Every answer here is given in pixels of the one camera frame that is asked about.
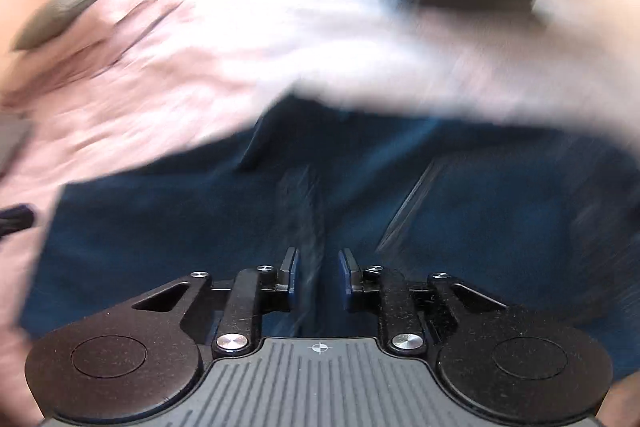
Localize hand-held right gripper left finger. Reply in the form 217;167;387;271
132;247;302;356

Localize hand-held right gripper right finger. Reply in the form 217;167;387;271
338;248;510;354

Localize blue denim pants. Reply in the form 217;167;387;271
19;94;640;380

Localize dark cloth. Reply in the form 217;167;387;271
0;204;37;242

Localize grey pillow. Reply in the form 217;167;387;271
12;0;137;54

